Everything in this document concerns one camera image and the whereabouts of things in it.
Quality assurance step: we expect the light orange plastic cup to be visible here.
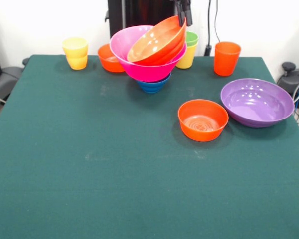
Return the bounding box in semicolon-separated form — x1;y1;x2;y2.
66;53;88;71

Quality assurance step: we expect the large orange plastic bowl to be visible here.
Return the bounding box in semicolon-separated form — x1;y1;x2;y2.
126;15;187;66

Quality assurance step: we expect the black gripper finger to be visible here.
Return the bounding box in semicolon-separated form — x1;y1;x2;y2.
184;0;193;26
175;0;187;27

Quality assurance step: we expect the thin black cable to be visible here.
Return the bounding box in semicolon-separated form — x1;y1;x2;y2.
214;0;222;43

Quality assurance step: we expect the black stand base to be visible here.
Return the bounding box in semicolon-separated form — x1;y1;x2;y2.
0;57;30;103
276;62;299;110

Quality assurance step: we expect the small orange plastic bowl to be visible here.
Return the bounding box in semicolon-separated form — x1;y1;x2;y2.
177;99;229;143
97;43;127;73

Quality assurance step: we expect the thick black cable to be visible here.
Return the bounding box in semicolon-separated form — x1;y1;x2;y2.
204;0;213;57

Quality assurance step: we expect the large pink plastic bowl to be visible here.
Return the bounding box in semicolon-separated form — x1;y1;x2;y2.
109;25;188;83

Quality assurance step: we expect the yellow plastic cup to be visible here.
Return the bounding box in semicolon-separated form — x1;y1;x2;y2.
62;37;89;58
175;41;199;70

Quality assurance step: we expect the blue plastic bowl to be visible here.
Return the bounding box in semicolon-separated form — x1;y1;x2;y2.
135;72;172;94

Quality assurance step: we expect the purple plastic bowl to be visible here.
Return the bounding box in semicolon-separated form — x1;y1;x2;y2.
220;78;295;129

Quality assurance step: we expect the green plastic cup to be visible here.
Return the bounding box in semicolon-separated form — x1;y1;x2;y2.
185;31;200;47

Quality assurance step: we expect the dark green tablecloth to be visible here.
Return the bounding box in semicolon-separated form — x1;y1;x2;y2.
0;54;299;239

